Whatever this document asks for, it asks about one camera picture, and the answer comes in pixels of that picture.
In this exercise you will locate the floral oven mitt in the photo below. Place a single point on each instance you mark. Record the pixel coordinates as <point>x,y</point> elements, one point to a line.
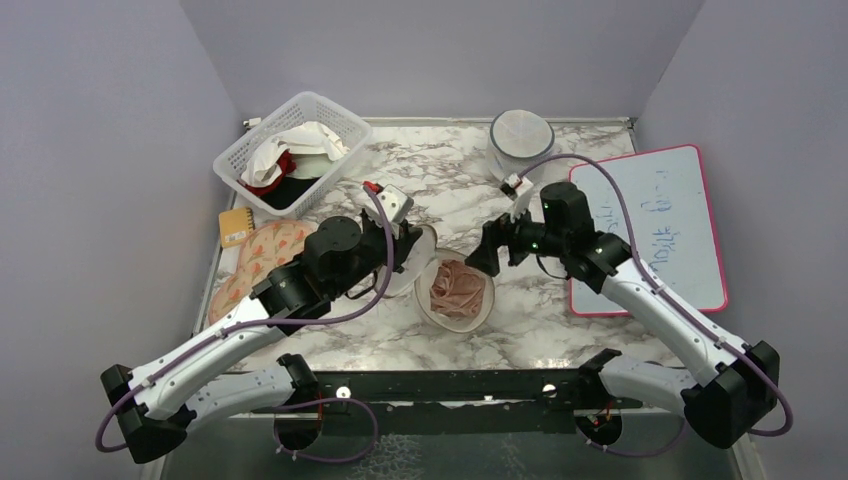
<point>269,247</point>

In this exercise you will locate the red garment in basket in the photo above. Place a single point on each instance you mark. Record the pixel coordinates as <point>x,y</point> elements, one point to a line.
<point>262,181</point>

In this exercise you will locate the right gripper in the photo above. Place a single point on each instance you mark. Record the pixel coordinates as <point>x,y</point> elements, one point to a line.
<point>498,232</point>

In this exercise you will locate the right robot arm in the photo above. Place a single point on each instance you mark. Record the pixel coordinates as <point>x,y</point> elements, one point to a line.
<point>727,385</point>

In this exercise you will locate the white plastic laundry basket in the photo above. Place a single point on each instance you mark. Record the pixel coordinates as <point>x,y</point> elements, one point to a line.
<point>353,131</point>

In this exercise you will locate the blue-rimmed mesh laundry bag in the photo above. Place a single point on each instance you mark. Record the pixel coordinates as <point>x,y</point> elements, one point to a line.
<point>517,139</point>

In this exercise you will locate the pink bra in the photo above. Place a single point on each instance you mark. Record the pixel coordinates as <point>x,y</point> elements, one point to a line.
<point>457,290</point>

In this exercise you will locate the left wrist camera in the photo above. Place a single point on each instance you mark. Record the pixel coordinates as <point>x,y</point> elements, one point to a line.
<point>396,205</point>

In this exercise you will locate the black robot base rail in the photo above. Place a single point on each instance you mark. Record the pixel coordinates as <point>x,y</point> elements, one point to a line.
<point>437,402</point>

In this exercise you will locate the white cloth in basket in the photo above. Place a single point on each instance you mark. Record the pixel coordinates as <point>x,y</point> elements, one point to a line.
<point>315,148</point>

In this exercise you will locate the beige-rimmed mesh laundry bag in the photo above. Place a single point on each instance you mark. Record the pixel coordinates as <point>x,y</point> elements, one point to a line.
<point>433,255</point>

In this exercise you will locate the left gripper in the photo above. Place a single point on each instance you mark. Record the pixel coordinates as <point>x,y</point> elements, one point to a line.
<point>402,246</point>

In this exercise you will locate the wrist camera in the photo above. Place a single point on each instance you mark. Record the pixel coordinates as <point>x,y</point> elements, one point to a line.
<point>519,190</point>
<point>396,205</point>

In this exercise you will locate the pink-framed whiteboard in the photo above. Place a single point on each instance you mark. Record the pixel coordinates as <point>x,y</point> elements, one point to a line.
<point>663,194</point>

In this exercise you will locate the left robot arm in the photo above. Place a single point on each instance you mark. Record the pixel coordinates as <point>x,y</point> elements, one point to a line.
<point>159,404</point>

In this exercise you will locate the black garment in basket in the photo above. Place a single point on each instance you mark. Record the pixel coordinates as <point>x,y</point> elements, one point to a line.
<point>287,191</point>

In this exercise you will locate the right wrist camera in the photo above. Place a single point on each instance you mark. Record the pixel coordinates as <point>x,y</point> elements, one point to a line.
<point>519,190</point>

